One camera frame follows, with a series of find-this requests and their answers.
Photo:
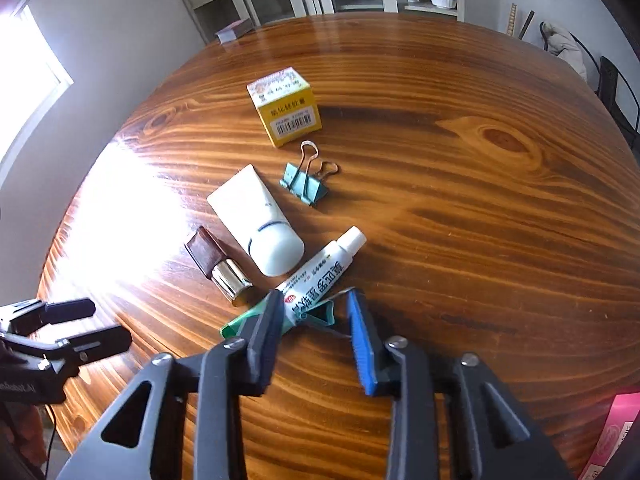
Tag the pink cardboard box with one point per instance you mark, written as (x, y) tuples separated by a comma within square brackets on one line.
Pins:
[(617, 435)]

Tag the dark stick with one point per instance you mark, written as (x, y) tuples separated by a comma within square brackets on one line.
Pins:
[(525, 25)]

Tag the small purple pink box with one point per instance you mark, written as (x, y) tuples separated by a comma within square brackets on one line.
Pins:
[(232, 30)]

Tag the white ointment tube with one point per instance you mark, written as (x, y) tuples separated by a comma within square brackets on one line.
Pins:
[(320, 270)]

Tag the black metal chair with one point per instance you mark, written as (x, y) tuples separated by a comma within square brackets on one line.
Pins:
[(620, 95)]

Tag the white cream tube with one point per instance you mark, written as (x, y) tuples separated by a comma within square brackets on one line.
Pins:
[(260, 220)]

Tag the white bowl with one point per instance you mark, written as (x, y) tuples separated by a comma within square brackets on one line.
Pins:
[(444, 1)]

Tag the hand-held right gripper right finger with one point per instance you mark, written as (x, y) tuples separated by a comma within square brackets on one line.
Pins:
[(364, 350)]

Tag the light wooden stick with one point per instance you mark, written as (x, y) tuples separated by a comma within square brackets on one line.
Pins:
[(511, 20)]

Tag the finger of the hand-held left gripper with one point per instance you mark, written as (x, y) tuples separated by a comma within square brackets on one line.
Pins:
[(65, 311), (97, 342)]

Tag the beige jacket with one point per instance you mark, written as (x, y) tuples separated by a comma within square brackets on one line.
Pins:
[(565, 47)]

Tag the window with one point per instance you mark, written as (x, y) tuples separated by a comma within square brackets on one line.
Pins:
[(25, 75)]

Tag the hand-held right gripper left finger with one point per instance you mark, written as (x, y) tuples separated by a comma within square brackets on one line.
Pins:
[(261, 342)]

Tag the brown gold lipstick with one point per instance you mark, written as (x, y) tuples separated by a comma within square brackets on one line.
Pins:
[(215, 260)]

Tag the yellow white carton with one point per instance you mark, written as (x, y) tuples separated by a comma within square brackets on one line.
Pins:
[(282, 105)]

